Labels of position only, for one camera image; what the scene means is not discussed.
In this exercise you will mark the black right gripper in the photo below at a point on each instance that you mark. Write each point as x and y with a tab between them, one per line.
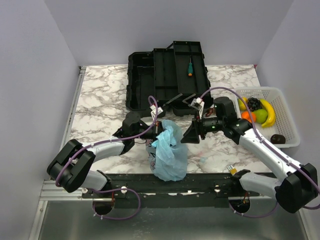
192	134

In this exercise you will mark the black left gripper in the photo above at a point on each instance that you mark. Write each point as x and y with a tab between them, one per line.
157	128

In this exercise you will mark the light blue printed plastic bag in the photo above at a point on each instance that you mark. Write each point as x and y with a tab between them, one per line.
167	156

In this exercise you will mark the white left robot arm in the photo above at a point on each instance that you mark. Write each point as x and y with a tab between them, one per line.
71	167

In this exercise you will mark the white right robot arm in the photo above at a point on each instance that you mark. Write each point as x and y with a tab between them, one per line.
294	184

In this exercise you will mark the black open toolbox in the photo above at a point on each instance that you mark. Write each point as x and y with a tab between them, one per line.
163	74

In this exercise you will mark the yellow connector plug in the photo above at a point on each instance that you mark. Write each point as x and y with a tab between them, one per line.
232	170

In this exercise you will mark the orange fruit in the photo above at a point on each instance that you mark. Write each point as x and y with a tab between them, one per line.
250	116

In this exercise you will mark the yellow lemon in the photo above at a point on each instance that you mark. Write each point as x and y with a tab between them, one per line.
241	105

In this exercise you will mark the green orange screwdriver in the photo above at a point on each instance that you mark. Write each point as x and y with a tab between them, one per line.
190	68

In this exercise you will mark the dark purple grape bunch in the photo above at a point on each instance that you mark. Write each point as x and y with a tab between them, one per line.
254	104

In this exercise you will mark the green pear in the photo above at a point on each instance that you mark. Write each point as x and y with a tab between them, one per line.
261	115

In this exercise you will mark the yellow banana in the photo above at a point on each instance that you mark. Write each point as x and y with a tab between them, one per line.
271	119

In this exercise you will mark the dark plum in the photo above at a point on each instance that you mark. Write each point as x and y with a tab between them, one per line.
278	139

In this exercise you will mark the white plastic fruit basket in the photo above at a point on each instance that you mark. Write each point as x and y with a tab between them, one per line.
284	124

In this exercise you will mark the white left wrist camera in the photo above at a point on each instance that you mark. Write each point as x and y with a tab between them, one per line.
155	111

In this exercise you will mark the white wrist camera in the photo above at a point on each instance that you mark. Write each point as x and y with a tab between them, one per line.
155	111
198	104

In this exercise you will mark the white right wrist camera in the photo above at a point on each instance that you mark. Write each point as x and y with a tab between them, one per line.
198	104

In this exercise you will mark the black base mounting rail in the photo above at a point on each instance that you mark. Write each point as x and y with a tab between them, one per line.
195	190

